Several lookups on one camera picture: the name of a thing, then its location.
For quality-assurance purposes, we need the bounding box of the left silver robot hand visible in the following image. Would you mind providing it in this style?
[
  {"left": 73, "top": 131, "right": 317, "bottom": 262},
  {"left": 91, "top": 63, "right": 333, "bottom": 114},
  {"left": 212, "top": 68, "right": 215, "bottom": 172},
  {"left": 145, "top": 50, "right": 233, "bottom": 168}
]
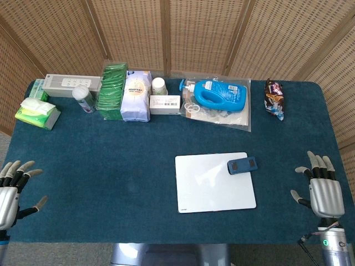
[{"left": 0, "top": 160, "right": 48, "bottom": 231}]

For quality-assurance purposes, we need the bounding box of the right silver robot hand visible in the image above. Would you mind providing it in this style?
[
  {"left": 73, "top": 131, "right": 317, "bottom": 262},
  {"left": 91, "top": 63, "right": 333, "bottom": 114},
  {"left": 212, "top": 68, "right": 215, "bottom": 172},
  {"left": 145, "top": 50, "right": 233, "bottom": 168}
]
[{"left": 290, "top": 151, "right": 346, "bottom": 219}]

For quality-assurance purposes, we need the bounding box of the blue board eraser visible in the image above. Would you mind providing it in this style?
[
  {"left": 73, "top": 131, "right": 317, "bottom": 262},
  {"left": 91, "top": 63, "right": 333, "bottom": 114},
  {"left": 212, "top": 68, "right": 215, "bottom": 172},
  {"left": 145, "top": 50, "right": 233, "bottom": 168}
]
[{"left": 227, "top": 156, "right": 258, "bottom": 175}]

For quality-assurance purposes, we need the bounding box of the white board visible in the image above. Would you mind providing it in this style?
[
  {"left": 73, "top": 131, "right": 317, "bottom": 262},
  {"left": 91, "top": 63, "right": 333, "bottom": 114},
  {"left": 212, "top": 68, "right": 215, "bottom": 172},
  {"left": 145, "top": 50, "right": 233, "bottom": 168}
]
[{"left": 174, "top": 151, "right": 257, "bottom": 214}]

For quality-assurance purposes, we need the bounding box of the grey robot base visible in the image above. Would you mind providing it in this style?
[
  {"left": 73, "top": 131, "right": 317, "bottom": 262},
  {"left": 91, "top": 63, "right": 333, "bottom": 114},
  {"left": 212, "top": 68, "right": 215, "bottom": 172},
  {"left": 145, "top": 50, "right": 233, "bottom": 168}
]
[{"left": 110, "top": 243, "right": 231, "bottom": 266}]

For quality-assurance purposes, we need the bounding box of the green tissue pack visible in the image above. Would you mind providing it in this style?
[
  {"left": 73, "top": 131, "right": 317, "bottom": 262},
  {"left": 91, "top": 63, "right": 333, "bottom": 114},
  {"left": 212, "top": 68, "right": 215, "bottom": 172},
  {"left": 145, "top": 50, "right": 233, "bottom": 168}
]
[{"left": 14, "top": 97, "right": 62, "bottom": 131}]

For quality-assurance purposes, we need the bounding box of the blue felt table cover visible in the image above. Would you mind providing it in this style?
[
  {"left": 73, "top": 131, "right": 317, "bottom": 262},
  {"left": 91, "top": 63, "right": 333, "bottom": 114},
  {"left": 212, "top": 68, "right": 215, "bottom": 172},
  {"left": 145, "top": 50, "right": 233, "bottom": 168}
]
[{"left": 4, "top": 78, "right": 352, "bottom": 245}]

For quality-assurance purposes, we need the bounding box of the brown snack bag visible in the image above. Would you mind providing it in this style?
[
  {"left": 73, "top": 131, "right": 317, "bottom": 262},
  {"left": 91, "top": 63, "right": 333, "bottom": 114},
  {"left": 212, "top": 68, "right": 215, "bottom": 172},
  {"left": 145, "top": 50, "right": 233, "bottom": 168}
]
[{"left": 263, "top": 78, "right": 285, "bottom": 122}]

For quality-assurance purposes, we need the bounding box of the light green wipes pack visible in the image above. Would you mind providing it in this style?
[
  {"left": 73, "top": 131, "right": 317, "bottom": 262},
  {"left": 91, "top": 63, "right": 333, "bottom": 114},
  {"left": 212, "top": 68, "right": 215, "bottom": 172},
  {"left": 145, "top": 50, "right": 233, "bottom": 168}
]
[{"left": 28, "top": 79, "right": 49, "bottom": 101}]

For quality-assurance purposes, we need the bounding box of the white power strip box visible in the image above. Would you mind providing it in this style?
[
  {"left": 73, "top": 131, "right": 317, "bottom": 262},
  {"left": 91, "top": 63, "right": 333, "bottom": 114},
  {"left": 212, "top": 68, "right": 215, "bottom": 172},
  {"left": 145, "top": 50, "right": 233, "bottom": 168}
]
[{"left": 42, "top": 73, "right": 102, "bottom": 98}]

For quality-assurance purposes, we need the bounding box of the white lidded cylindrical can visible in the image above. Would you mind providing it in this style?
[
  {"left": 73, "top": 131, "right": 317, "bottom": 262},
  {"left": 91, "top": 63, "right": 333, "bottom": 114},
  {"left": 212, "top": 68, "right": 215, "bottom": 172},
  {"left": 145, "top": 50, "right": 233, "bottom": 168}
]
[{"left": 72, "top": 85, "right": 97, "bottom": 114}]

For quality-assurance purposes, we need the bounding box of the clear plastic zip bag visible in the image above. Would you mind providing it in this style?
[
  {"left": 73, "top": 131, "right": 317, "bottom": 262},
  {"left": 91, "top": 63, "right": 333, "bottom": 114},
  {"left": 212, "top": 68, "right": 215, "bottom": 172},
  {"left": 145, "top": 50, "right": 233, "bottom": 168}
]
[{"left": 179, "top": 72, "right": 252, "bottom": 133}]

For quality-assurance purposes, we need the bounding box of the blue detergent pump bottle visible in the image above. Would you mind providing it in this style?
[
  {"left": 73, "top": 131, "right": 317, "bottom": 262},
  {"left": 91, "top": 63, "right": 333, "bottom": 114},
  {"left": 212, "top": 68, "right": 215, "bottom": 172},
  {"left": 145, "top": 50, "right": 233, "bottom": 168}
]
[{"left": 179, "top": 79, "right": 248, "bottom": 114}]

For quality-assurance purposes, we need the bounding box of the green tea box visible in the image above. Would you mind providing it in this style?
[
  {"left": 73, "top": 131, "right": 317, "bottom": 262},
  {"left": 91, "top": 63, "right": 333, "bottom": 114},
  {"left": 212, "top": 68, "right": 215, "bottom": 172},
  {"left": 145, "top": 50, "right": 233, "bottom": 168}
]
[{"left": 95, "top": 60, "right": 130, "bottom": 121}]

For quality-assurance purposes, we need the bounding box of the white lavender paper bag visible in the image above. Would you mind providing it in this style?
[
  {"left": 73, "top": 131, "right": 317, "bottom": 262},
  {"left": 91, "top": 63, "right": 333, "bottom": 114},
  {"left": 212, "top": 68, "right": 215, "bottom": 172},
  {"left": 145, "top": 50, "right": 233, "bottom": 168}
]
[{"left": 120, "top": 70, "right": 153, "bottom": 122}]

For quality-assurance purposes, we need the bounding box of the small white cardboard box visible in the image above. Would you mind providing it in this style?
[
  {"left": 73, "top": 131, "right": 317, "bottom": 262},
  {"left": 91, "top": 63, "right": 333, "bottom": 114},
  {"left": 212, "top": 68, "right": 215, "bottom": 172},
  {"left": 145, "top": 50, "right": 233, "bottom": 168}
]
[{"left": 149, "top": 95, "right": 181, "bottom": 115}]

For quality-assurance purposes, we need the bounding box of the white paper cup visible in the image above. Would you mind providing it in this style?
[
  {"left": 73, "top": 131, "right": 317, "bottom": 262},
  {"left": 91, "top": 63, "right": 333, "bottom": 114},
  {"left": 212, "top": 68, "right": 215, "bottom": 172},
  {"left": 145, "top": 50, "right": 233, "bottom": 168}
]
[{"left": 151, "top": 77, "right": 169, "bottom": 96}]

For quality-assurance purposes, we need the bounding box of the woven rattan folding screen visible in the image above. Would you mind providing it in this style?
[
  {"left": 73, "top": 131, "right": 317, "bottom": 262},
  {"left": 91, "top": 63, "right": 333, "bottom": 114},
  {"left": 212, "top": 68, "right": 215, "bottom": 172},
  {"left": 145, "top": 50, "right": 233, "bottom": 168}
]
[{"left": 0, "top": 0, "right": 355, "bottom": 244}]

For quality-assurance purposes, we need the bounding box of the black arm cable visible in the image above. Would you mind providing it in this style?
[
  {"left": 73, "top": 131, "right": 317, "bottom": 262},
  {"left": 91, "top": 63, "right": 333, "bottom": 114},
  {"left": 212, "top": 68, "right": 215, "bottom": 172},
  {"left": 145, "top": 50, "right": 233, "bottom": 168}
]
[{"left": 298, "top": 232, "right": 320, "bottom": 266}]

